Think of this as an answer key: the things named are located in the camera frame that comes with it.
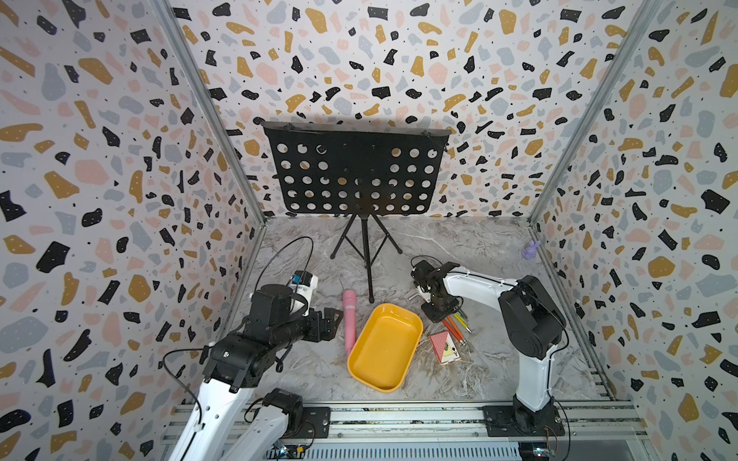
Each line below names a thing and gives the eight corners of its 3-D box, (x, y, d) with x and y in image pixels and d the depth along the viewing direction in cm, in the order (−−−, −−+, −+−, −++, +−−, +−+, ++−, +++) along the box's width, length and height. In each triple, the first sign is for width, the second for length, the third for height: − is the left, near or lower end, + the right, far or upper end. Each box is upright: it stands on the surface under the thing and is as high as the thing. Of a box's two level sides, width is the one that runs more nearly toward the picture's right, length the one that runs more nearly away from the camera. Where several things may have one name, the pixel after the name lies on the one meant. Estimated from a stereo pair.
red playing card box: (441, 366, 85) (442, 363, 84) (429, 338, 91) (430, 335, 89) (459, 359, 87) (461, 357, 85) (447, 332, 92) (448, 330, 91)
